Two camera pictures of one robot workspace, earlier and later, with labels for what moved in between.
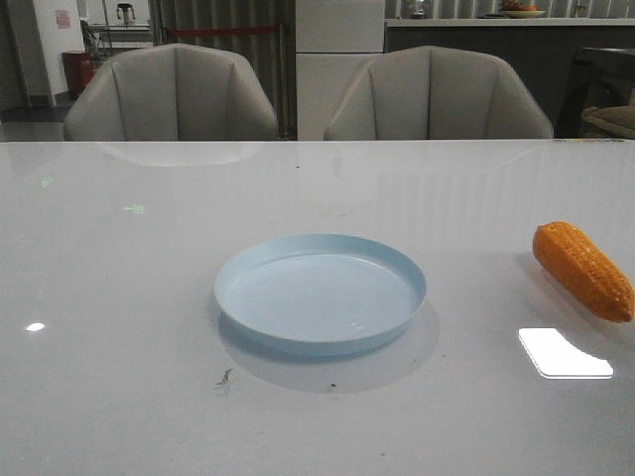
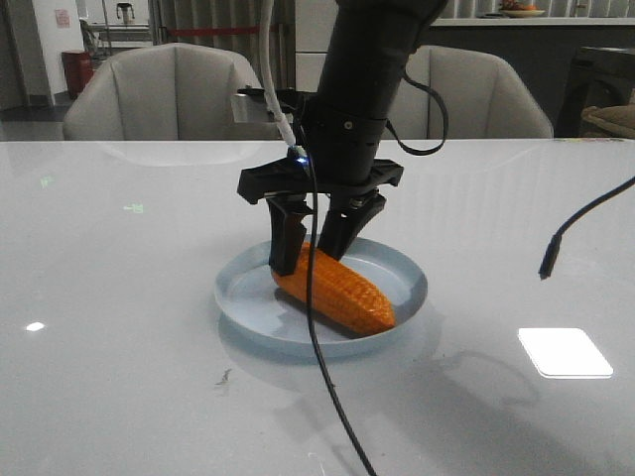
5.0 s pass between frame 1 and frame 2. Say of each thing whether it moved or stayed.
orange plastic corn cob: moved
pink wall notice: stayed
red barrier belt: stayed
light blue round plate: stayed
